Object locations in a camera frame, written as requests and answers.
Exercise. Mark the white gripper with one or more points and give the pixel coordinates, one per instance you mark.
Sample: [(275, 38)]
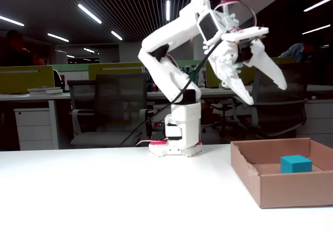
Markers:
[(232, 55)]

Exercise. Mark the blue cube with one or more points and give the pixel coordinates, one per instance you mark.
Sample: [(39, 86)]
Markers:
[(296, 165)]

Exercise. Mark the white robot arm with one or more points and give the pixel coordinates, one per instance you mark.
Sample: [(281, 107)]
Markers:
[(169, 34)]

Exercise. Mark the white arm base block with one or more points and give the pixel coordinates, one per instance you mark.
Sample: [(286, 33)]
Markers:
[(166, 152)]

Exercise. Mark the brown cardboard box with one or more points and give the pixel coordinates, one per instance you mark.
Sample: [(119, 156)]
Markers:
[(294, 190)]

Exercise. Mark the yellow-green desk partition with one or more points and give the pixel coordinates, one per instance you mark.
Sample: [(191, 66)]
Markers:
[(212, 78), (117, 68), (23, 80)]

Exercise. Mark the black mesh office chair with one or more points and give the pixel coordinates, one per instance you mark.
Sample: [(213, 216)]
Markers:
[(109, 104), (291, 109), (223, 114)]

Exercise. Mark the person in blue shirt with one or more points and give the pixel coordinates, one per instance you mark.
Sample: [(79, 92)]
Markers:
[(294, 52)]

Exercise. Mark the white office desk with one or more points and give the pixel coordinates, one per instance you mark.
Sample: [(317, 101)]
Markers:
[(320, 88), (26, 97)]

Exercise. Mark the white ceiling strip light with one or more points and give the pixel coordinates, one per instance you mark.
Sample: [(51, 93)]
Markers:
[(316, 29), (58, 37), (317, 5), (11, 20), (116, 35), (167, 10), (89, 13)]

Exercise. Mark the light green desk partition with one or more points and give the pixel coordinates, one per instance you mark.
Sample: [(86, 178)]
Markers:
[(72, 67)]

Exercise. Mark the stack of books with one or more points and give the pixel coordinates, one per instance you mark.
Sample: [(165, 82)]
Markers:
[(45, 90)]

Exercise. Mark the person in reddish top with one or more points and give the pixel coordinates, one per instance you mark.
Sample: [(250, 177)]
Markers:
[(41, 58)]

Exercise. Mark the white drawer cabinet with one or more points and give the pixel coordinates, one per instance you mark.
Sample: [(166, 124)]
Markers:
[(33, 130)]

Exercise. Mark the person in dark clothes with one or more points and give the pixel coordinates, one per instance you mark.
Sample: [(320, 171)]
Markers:
[(18, 49)]

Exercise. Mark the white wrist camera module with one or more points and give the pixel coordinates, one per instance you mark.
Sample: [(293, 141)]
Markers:
[(247, 34)]

